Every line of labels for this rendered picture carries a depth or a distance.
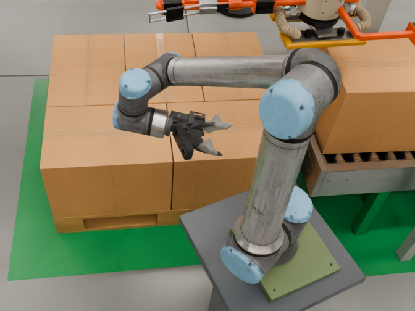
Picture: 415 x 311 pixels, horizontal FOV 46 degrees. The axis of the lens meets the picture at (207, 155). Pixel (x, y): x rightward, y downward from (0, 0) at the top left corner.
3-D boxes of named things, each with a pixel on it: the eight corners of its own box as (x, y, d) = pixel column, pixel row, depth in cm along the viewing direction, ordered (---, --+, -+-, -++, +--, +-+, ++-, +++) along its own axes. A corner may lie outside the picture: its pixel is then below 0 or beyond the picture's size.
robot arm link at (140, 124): (110, 113, 147) (110, 134, 155) (152, 122, 148) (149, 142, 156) (118, 92, 152) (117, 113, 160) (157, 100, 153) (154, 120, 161)
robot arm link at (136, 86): (140, 58, 145) (137, 87, 155) (112, 76, 139) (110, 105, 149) (163, 76, 143) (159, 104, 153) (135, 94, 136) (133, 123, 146)
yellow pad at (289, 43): (356, 30, 202) (360, 20, 198) (365, 45, 196) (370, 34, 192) (278, 34, 195) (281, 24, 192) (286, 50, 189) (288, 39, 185)
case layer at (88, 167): (246, 81, 328) (256, 31, 298) (281, 202, 265) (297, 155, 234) (63, 86, 310) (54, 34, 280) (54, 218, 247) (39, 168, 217)
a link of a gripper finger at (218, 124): (230, 107, 151) (203, 115, 155) (228, 121, 147) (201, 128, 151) (233, 114, 153) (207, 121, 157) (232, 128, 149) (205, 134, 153)
